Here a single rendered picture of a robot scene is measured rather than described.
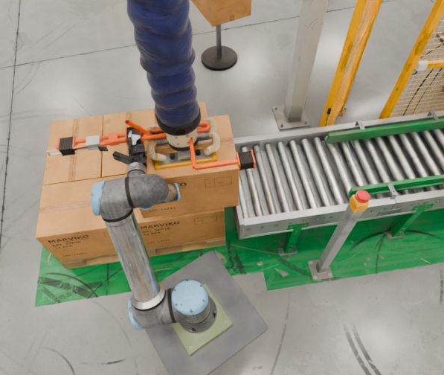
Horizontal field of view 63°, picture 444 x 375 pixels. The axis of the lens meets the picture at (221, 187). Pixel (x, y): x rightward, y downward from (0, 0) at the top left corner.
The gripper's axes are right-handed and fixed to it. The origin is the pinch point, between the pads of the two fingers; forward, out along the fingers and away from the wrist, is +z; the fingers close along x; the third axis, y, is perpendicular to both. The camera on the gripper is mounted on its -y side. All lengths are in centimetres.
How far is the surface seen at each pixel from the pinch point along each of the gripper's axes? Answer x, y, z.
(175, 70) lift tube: 48, 29, -11
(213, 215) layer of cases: -63, 38, -20
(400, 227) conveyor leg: -97, 174, -34
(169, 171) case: -12.7, 17.5, -16.5
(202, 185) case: -24.3, 34.0, -20.9
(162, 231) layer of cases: -76, 3, -20
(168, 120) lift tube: 18.3, 21.8, -9.3
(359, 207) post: -16, 111, -53
